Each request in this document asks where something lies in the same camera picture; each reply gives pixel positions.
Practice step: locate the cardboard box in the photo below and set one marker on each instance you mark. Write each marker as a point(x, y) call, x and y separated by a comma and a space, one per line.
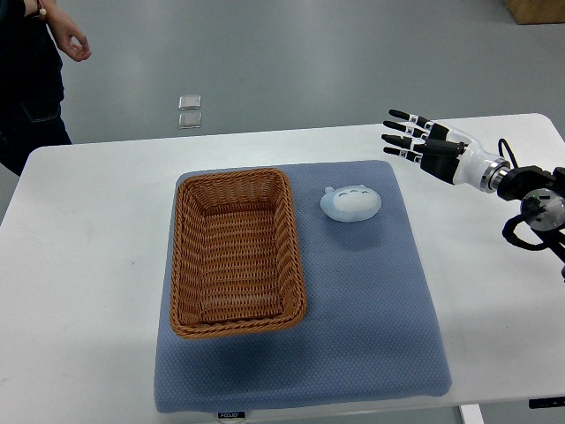
point(536, 12)

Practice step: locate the bystander hand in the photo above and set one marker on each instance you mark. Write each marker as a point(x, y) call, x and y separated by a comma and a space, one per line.
point(67, 35)

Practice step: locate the lower metal floor plate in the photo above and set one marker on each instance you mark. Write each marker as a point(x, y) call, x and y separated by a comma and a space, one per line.
point(189, 120)

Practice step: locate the upper metal floor plate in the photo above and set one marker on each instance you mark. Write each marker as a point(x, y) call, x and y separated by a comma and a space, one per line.
point(189, 102)

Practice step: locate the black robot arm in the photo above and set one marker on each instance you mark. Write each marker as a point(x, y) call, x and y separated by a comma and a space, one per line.
point(540, 223)

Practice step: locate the bystander dark clothing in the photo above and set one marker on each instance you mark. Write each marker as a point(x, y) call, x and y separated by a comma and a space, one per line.
point(31, 87)

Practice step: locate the table control panel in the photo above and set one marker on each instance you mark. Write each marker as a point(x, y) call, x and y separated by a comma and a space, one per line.
point(546, 402)

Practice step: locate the metal floor plate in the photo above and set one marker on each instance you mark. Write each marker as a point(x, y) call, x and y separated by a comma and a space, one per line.
point(189, 120)
point(189, 102)

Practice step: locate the blue white plush toy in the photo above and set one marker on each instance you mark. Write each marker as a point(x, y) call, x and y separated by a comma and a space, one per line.
point(353, 203)

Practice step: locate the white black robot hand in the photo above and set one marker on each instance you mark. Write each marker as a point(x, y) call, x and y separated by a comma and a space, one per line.
point(450, 155)

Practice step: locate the blue quilted mat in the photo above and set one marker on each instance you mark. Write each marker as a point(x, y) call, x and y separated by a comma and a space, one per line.
point(370, 331)

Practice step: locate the brown wicker basket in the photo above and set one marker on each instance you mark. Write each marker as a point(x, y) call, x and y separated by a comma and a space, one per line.
point(235, 261)

